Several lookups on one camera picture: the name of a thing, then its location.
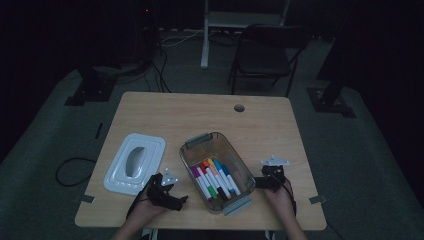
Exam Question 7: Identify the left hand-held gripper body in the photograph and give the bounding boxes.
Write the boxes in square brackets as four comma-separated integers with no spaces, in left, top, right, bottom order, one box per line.
[146,167,180,210]

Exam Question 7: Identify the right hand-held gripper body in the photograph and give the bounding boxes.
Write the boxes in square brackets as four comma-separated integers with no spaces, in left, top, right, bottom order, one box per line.
[260,154,291,193]

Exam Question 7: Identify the magenta marker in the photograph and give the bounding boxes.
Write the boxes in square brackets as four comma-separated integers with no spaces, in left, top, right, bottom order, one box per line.
[190,165,215,203]

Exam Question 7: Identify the green marker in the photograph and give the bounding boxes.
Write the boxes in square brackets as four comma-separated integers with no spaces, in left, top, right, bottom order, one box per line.
[199,168,219,201]

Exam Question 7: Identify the light blue marker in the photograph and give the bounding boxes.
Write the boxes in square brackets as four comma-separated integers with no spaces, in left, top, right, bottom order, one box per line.
[213,159,237,195]

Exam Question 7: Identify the black marker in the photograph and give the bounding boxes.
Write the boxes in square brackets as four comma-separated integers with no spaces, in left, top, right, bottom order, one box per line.
[208,168,230,202]

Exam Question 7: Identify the red marker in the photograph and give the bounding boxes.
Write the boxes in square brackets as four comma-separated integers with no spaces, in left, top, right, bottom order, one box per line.
[198,162,214,183]

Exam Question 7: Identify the peach marker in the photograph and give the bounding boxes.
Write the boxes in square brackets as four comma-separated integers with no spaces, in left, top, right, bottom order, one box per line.
[209,164,225,188]

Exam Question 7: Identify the orange marker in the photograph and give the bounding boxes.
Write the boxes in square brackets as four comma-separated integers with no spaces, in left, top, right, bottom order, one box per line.
[203,160,218,178]

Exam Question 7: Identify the yellow marker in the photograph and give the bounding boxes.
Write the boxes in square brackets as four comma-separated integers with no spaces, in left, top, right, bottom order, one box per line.
[207,158,223,178]

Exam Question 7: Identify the white box lid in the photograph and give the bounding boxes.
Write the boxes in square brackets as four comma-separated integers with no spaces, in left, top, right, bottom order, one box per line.
[103,132,167,197]

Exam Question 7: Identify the clear brown storage box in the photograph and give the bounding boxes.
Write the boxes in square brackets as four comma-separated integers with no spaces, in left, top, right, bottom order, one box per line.
[179,131,258,216]

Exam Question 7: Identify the person's left hand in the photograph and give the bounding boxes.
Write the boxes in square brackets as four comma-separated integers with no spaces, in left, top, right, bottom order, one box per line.
[127,195,167,224]

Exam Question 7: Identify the person's right hand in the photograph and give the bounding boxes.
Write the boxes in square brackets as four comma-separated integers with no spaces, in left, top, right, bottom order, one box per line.
[264,180,297,220]

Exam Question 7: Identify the black stand with square base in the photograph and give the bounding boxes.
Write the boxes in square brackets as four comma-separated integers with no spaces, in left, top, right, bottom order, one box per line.
[64,64,118,107]
[306,0,357,118]

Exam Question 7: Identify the black folding chair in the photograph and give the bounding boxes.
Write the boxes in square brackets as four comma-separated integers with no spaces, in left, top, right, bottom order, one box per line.
[227,23,313,98]

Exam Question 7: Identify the dark equipment with red light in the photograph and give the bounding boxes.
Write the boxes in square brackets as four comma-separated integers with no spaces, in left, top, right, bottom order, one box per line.
[129,0,161,64]

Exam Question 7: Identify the left hand-held gripper cable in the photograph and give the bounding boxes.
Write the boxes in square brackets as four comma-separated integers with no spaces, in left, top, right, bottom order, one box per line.
[125,184,153,220]

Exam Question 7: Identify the hand-held gripper cable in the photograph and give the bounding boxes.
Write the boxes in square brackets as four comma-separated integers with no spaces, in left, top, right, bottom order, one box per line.
[125,184,153,220]
[279,179,298,218]

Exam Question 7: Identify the right hand-held gripper cable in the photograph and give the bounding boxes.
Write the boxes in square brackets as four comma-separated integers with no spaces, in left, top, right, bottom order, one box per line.
[279,179,298,218]

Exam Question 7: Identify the black looped floor cable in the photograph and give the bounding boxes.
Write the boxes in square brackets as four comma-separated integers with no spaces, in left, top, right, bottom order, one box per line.
[54,157,98,188]

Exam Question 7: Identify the black floor cables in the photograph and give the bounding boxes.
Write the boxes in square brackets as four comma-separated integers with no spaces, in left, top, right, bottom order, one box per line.
[146,46,173,94]

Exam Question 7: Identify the white metal desk frame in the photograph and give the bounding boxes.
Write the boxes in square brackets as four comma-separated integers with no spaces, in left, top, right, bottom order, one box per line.
[199,0,291,70]

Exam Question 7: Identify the white floor cable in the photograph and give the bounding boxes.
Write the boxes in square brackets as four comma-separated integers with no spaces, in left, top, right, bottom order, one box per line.
[159,29,204,48]

